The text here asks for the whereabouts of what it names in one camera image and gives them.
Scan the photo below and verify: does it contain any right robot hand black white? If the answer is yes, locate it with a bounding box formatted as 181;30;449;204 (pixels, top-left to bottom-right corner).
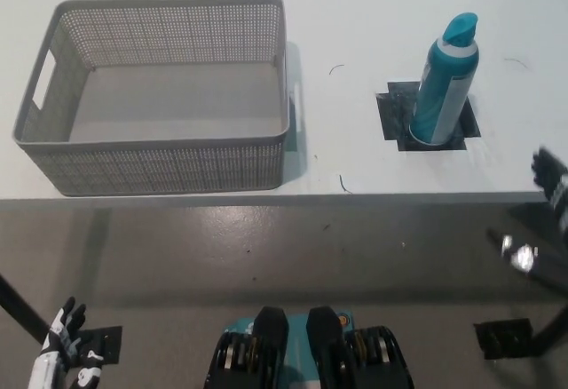
486;146;568;284

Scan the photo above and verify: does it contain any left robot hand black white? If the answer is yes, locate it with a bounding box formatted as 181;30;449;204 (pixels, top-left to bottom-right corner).
25;296;106;389

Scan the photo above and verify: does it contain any teal air freshener spray can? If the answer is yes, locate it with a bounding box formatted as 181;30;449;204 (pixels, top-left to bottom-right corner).
408;12;481;146

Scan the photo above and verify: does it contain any black table leg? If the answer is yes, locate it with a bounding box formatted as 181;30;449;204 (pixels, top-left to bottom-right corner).
0;273;51;346

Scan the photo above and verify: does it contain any grey perforated plastic basket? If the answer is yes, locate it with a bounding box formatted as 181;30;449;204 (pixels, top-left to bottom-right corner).
12;0;305;198

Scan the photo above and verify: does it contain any robot body black teal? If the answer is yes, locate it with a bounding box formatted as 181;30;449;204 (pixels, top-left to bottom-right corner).
203;305;417;389

